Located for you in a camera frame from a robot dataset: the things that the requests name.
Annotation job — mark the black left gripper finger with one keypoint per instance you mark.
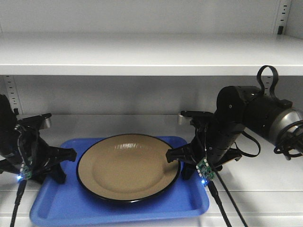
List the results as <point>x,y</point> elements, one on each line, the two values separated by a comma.
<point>56,173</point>
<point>62,154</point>

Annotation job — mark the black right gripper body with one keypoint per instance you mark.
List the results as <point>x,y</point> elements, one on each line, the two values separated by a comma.
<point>216,135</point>

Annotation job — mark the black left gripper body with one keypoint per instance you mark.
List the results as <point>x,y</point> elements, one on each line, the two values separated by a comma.
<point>20,142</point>

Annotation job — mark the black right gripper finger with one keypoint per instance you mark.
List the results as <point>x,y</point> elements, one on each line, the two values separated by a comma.
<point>187,171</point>
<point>184,154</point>

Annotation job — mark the blue plastic tray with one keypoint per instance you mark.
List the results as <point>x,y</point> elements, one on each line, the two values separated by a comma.
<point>69,204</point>

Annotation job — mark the beige plate with black rim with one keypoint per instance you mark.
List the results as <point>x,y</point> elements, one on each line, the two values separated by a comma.
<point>127,168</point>

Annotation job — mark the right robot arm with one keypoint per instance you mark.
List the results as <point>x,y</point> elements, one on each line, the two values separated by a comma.
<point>238,108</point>

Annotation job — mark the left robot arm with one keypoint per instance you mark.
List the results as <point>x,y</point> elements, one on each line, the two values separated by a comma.
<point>25,153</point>

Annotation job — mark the white cabinet shelf upper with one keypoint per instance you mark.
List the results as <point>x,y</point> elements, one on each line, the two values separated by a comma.
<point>65,54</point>

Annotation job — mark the green right circuit board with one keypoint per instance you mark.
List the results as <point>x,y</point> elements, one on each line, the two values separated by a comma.
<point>205,171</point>

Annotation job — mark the green circuit board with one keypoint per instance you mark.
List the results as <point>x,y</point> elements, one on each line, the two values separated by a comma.
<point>205,171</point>
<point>25,172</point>

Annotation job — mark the green left circuit board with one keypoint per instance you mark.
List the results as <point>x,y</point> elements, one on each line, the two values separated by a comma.
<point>25,172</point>

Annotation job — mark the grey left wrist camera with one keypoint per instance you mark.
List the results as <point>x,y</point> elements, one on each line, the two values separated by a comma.
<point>45,121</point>

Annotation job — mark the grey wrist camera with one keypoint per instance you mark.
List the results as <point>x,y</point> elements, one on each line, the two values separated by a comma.
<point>45,121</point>
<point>183,119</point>

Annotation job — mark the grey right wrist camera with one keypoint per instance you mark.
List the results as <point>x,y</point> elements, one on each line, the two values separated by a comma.
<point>183,119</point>

